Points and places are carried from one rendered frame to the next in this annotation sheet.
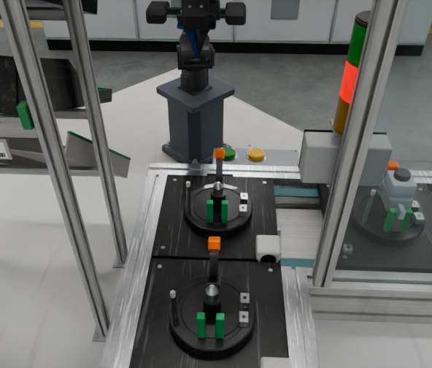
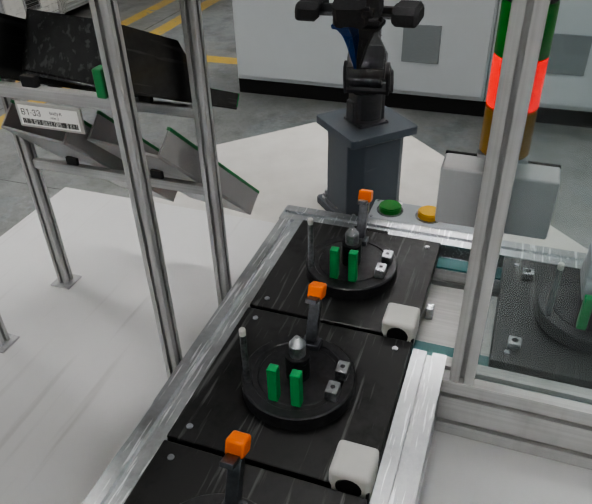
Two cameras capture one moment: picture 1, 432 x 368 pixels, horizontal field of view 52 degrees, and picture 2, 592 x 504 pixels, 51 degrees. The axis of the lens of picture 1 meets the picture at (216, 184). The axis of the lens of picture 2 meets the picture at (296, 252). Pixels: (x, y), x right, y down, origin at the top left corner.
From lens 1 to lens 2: 0.20 m
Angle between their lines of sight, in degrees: 15
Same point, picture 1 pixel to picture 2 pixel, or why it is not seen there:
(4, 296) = (82, 328)
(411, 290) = not seen: outside the picture
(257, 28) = not seen: hidden behind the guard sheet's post
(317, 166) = (454, 199)
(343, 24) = not seen: outside the picture
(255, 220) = (397, 288)
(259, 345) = (346, 429)
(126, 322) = (195, 370)
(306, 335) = (416, 434)
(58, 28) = (254, 65)
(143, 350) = (202, 402)
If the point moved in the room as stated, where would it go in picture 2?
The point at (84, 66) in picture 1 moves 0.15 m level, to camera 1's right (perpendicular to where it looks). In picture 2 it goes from (193, 50) to (308, 59)
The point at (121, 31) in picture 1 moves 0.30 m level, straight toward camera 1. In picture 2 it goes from (332, 74) to (330, 92)
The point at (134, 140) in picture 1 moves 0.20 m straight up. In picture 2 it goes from (287, 186) to (283, 101)
